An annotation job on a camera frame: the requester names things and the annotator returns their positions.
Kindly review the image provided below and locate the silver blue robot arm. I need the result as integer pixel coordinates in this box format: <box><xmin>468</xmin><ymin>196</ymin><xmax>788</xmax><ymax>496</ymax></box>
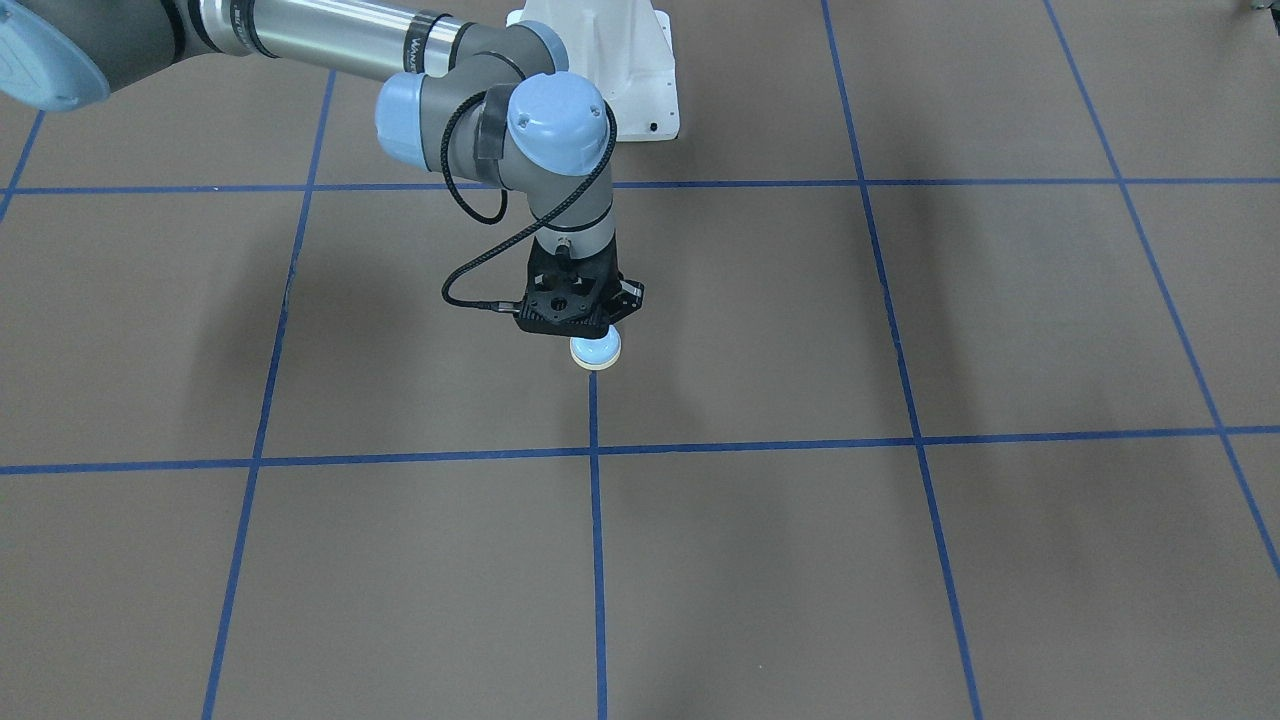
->
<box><xmin>1</xmin><ymin>1</ymin><xmax>644</xmax><ymax>340</ymax></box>

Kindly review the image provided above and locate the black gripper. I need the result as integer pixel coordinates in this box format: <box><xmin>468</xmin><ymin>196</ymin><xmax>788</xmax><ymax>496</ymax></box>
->
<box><xmin>530</xmin><ymin>240</ymin><xmax>644</xmax><ymax>323</ymax></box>

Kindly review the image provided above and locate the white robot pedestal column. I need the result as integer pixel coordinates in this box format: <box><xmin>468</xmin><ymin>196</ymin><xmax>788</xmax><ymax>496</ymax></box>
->
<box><xmin>506</xmin><ymin>1</ymin><xmax>681</xmax><ymax>142</ymax></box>

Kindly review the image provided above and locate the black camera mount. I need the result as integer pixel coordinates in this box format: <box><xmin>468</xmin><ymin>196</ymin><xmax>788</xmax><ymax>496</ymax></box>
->
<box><xmin>515</xmin><ymin>272</ymin><xmax>611</xmax><ymax>340</ymax></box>

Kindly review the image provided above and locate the blue round desk bell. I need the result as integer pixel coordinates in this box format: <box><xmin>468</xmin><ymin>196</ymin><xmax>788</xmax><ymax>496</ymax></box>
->
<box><xmin>570</xmin><ymin>325</ymin><xmax>622</xmax><ymax>372</ymax></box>

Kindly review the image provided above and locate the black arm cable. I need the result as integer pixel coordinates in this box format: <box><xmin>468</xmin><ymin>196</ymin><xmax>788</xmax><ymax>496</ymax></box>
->
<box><xmin>440</xmin><ymin>90</ymin><xmax>620</xmax><ymax>313</ymax></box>

